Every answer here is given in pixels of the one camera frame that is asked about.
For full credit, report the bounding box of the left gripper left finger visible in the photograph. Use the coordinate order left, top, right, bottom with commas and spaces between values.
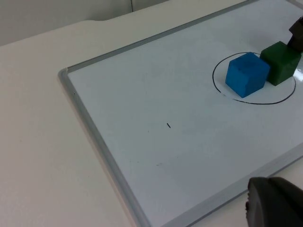
244, 176, 279, 227

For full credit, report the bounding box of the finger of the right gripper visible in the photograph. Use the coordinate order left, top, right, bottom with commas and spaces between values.
287, 34, 303, 52
289, 16, 303, 38

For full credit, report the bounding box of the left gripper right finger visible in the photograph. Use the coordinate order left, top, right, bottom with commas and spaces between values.
268, 177, 303, 227

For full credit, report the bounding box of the green cube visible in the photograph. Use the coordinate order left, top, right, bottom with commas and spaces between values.
259, 41, 303, 87

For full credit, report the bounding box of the blue cube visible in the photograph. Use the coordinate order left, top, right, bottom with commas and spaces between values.
225, 52, 271, 98

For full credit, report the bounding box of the grey-framed whiteboard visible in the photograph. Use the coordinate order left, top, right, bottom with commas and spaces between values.
58, 0, 303, 227

